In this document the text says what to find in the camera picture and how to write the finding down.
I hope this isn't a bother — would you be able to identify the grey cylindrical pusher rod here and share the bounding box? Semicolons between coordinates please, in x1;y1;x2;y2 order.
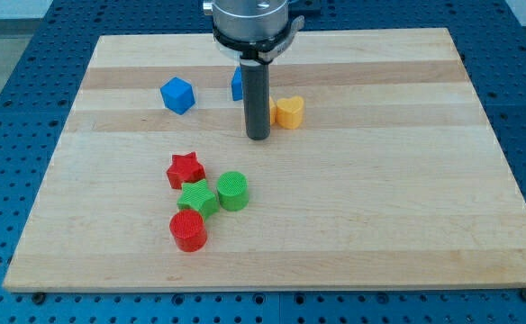
240;59;270;140

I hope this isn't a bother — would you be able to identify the red star block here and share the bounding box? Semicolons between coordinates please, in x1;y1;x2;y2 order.
166;151;206;190

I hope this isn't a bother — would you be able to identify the green star block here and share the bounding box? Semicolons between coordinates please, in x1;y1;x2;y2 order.
177;179;220;221

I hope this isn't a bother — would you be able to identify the blue block behind rod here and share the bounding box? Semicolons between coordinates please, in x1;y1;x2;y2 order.
231;67;243;101

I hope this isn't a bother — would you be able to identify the yellow block behind rod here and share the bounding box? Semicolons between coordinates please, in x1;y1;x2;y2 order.
269;96;277;125

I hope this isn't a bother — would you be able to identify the yellow heart block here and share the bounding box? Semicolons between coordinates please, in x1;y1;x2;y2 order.
276;96;304;130

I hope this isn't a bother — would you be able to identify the blue cube block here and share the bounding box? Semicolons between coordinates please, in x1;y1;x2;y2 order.
160;76;195;115

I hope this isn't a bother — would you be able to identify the green cylinder block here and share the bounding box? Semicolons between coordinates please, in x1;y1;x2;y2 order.
216;171;249;212

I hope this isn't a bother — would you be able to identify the red cylinder block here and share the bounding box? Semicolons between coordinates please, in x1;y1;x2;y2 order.
169;209;208;252

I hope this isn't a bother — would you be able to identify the wooden board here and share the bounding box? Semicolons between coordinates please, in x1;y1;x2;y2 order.
4;28;526;293

